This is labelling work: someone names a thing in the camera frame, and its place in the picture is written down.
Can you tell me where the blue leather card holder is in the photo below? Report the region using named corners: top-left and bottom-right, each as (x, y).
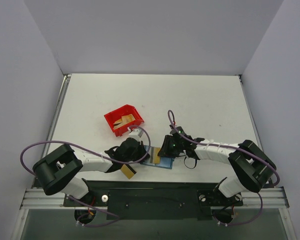
top-left (140, 145), bottom-right (175, 170)

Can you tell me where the red plastic bin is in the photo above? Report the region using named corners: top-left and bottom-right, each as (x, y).
top-left (104, 104), bottom-right (145, 137)

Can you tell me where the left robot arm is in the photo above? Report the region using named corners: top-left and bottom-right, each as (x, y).
top-left (32, 137), bottom-right (150, 206)

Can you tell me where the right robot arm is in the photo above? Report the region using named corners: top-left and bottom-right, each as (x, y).
top-left (158, 125), bottom-right (277, 205)

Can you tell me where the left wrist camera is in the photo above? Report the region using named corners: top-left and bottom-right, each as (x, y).
top-left (128, 127), bottom-right (144, 141)

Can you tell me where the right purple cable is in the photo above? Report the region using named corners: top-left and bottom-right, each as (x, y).
top-left (167, 109), bottom-right (281, 228)

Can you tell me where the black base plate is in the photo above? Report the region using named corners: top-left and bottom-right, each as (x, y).
top-left (62, 179), bottom-right (246, 222)

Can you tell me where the right aluminium side rail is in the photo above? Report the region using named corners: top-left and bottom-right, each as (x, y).
top-left (237, 74), bottom-right (276, 187)

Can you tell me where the aluminium side rail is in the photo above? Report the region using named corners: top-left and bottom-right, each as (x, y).
top-left (37, 73), bottom-right (72, 178)
top-left (237, 74), bottom-right (276, 187)

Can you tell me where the left aluminium side rail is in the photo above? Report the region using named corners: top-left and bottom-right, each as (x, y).
top-left (37, 73), bottom-right (72, 178)

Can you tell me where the aluminium front rail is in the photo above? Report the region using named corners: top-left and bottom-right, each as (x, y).
top-left (20, 188), bottom-right (290, 210)

